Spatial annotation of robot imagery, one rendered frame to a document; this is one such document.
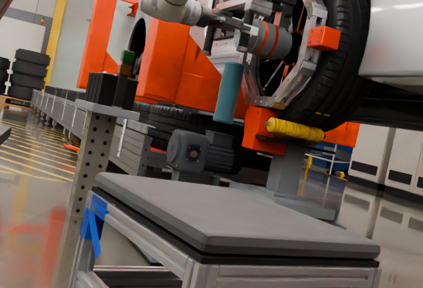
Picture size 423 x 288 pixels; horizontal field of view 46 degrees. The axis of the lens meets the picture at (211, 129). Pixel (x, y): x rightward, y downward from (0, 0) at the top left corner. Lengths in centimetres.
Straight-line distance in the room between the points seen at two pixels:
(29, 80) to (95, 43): 600
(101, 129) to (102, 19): 237
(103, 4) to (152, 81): 204
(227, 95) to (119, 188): 133
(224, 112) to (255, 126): 15
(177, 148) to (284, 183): 49
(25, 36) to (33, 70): 287
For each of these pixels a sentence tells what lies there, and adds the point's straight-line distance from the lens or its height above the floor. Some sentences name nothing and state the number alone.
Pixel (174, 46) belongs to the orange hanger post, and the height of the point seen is 79.
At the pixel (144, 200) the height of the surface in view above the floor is 34.
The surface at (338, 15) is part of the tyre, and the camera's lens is 194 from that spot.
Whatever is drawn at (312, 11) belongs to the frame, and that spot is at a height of 95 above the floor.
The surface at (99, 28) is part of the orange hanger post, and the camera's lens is 429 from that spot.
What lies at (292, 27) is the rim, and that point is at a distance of 223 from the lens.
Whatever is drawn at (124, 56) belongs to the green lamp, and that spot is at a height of 64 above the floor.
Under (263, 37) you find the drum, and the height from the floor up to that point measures 84.
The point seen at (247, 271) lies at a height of 29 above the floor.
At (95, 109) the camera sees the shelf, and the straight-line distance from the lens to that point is 181.
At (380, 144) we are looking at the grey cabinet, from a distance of 785.
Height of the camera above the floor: 47
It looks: 1 degrees down
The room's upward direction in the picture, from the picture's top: 12 degrees clockwise
